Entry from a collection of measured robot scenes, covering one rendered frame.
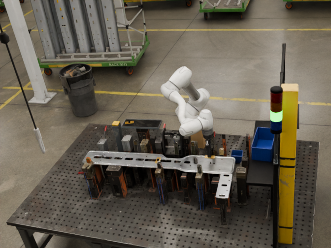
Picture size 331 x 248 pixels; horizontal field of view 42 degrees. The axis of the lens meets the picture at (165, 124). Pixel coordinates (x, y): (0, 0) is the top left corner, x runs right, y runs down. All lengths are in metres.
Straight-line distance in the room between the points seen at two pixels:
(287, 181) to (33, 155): 3.99
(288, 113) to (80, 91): 4.26
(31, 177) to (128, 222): 2.33
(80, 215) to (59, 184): 0.54
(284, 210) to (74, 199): 1.91
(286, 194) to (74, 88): 4.11
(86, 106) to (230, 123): 2.18
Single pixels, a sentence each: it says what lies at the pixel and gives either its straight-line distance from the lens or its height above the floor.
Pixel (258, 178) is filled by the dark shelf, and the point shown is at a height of 1.03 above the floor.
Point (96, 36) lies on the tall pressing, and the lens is 8.04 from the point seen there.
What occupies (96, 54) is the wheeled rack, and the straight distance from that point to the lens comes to 8.11.
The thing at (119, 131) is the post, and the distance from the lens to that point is 4.13.
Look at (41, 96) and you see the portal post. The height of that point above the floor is 0.08.
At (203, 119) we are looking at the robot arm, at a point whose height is 1.48.
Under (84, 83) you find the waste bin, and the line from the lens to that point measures 6.42.
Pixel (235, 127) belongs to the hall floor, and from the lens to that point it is 5.90.
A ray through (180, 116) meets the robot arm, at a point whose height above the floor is 1.47.
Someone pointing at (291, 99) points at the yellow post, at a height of 1.95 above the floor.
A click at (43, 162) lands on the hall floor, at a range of 5.98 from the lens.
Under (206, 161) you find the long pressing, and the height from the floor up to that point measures 1.00.
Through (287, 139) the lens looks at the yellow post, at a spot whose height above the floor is 1.65.
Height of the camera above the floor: 3.27
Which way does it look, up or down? 32 degrees down
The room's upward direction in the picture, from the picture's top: 9 degrees counter-clockwise
